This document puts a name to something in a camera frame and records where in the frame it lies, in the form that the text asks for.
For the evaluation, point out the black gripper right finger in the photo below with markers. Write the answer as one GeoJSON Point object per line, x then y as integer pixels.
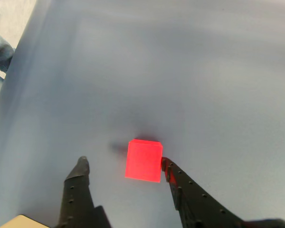
{"type": "Point", "coordinates": [199, 206]}

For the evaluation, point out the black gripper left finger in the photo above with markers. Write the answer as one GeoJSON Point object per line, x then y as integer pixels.
{"type": "Point", "coordinates": [76, 197]}

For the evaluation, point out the red cube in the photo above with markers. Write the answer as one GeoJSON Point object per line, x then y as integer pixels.
{"type": "Point", "coordinates": [143, 161]}

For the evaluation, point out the dark grey table mat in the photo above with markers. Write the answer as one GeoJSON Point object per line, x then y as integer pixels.
{"type": "Point", "coordinates": [180, 71]}

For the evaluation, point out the beige rounded box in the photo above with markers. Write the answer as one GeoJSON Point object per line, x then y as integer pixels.
{"type": "Point", "coordinates": [23, 222]}

